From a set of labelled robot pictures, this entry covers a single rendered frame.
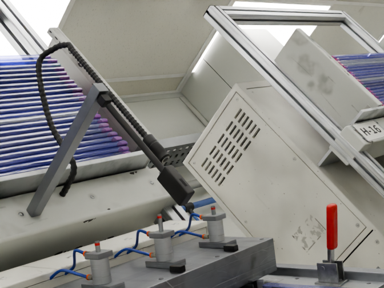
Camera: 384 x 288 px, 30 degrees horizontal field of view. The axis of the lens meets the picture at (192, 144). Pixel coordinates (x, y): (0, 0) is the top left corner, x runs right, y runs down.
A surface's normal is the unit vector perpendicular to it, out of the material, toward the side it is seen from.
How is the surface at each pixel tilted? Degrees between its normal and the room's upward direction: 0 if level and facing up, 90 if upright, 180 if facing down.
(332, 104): 90
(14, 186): 180
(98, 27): 180
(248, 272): 133
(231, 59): 90
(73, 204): 90
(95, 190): 90
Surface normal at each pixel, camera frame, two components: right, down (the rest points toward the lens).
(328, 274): -0.64, 0.12
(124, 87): 0.61, 0.69
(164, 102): 0.47, -0.72
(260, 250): 0.76, -0.06
